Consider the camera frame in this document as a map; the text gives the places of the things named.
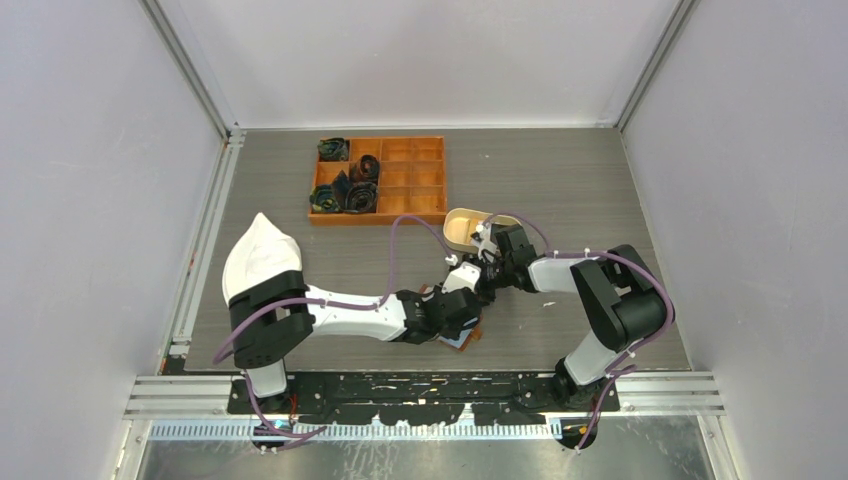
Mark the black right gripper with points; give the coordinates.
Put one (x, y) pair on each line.
(486, 295)

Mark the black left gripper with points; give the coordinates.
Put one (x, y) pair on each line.
(452, 332)

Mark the brown leather card holder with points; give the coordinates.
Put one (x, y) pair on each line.
(465, 338)

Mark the beige oval tray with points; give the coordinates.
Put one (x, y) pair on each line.
(459, 224)

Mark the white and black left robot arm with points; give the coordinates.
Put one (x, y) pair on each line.
(271, 318)

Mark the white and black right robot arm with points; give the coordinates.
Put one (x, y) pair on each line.
(624, 303)

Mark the orange wooden compartment box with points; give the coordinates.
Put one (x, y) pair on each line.
(413, 180)

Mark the white cloth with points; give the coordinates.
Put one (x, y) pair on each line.
(261, 253)

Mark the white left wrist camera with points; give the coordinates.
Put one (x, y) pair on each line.
(464, 276)

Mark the aluminium frame rail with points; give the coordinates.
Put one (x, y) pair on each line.
(187, 408)

